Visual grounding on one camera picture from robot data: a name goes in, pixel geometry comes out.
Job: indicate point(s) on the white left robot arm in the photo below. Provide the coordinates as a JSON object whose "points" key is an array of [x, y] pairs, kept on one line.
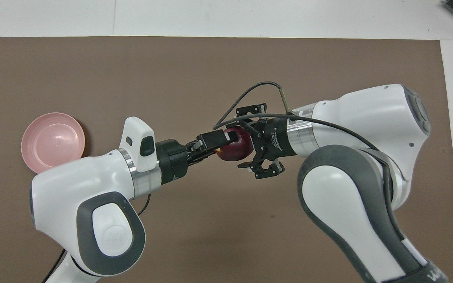
{"points": [[73, 177]]}

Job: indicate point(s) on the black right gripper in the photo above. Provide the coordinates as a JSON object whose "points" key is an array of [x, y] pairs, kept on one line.
{"points": [[275, 137]]}

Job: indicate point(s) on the dark red apple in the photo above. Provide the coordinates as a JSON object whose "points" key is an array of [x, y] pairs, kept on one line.
{"points": [[236, 149]]}

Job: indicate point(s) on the pink plate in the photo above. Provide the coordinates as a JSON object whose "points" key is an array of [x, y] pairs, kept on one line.
{"points": [[49, 137]]}

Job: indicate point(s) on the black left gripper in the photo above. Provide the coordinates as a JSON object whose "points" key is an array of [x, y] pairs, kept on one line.
{"points": [[173, 161]]}

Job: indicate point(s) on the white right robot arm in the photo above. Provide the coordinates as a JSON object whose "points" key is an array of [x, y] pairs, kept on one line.
{"points": [[368, 118]]}

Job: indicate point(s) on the brown table mat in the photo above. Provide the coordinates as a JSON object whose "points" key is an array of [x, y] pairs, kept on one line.
{"points": [[226, 67]]}

